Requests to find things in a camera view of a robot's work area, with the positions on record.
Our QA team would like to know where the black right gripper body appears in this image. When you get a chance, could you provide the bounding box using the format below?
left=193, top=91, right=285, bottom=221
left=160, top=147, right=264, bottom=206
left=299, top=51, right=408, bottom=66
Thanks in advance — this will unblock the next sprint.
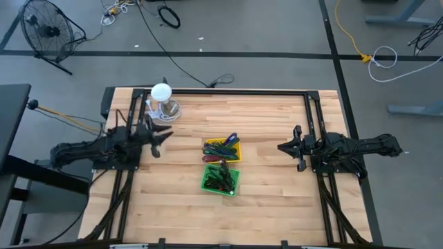
left=292, top=124, right=318, bottom=173

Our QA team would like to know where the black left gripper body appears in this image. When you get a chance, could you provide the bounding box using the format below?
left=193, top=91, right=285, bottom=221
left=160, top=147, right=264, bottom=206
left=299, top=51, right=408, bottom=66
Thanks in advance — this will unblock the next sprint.
left=136, top=113, right=163, bottom=159

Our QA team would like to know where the blue braided USB cable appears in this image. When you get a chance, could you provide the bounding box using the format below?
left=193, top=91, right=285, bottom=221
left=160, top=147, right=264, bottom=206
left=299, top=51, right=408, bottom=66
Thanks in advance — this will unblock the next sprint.
left=221, top=132, right=239, bottom=148
left=203, top=141, right=239, bottom=156

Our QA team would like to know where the green plastic basket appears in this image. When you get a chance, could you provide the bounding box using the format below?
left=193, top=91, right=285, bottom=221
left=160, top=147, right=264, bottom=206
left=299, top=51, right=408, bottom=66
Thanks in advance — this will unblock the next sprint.
left=200, top=163, right=241, bottom=198

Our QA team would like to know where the black USB cable red strap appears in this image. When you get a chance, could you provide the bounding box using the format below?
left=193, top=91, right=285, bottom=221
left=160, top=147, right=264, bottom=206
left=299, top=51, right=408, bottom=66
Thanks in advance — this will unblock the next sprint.
left=203, top=167, right=236, bottom=194

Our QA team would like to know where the black USB cable silver plug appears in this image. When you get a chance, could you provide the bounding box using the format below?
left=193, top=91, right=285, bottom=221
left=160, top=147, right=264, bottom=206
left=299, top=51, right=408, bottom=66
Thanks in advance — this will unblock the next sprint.
left=204, top=165, right=238, bottom=195

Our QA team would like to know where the white dome table lamp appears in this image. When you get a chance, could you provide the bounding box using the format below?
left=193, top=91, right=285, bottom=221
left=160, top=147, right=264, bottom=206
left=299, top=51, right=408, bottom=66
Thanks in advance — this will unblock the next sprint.
left=150, top=82, right=181, bottom=120

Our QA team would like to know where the yellow plastic basket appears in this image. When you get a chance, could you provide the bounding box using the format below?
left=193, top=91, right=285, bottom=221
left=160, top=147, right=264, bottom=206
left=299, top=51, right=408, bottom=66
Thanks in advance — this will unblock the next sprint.
left=202, top=138, right=242, bottom=163

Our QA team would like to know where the grey desk leg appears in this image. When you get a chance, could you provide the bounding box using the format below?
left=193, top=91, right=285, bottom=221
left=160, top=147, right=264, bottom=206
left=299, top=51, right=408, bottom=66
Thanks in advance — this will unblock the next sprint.
left=365, top=0, right=437, bottom=27
left=387, top=100, right=443, bottom=118

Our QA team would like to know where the wooden stick black knob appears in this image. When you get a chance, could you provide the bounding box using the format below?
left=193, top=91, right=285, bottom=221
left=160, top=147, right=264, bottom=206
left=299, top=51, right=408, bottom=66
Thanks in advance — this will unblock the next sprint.
left=26, top=99, right=103, bottom=134

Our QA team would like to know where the black side desk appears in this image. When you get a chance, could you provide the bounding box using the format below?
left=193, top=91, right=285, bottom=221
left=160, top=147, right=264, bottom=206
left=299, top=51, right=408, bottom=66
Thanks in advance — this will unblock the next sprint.
left=0, top=83, right=91, bottom=246

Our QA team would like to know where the black floor fan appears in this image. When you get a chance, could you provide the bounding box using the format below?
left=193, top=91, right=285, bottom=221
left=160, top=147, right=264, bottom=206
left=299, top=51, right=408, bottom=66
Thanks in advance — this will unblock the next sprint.
left=19, top=0, right=87, bottom=76

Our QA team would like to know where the white lamp power cord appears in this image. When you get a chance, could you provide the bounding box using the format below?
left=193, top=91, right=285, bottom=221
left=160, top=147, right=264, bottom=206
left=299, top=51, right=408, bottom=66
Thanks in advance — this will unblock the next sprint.
left=145, top=98, right=183, bottom=122

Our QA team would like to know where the long black floor cable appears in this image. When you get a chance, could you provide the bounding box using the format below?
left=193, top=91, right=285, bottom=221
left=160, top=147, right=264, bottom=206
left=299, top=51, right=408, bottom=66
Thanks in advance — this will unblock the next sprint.
left=136, top=0, right=236, bottom=89

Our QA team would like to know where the black aluminium table frame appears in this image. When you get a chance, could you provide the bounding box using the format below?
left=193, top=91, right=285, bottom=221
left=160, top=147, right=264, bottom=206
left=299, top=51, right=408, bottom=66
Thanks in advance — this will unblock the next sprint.
left=82, top=88, right=383, bottom=249

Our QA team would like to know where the black coiled floor cable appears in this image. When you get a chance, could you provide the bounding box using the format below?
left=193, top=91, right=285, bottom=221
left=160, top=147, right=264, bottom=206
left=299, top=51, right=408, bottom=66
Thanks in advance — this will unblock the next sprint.
left=157, top=5, right=181, bottom=30

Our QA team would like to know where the yellow extension cord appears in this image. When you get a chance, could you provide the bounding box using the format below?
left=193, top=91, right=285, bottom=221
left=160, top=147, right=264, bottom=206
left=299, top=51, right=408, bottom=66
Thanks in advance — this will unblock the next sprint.
left=334, top=0, right=374, bottom=64

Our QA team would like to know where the white floor cable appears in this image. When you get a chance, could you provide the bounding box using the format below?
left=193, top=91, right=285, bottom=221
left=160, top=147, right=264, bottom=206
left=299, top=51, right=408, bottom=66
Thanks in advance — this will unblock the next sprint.
left=367, top=46, right=443, bottom=83

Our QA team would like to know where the white yellow cable cluster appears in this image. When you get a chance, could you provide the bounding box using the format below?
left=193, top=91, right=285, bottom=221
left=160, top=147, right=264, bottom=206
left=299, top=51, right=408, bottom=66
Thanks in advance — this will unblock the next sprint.
left=100, top=0, right=139, bottom=27

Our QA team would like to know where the black floor cable bundle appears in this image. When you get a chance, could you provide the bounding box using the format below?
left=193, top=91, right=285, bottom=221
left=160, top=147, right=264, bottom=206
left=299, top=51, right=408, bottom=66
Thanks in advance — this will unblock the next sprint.
left=407, top=15, right=443, bottom=57

